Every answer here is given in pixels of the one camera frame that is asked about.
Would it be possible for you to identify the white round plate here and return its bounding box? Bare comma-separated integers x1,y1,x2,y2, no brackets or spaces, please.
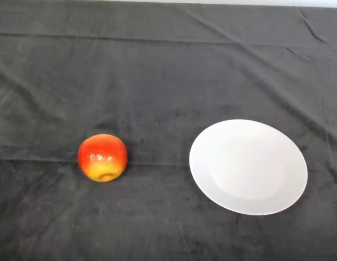
188,119,309,216

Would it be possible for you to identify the black table cloth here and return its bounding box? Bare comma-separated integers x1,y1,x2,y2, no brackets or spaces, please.
0,2,337,261

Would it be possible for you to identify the red yellow apple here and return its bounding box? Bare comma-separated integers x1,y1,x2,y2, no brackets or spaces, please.
77,133,128,182

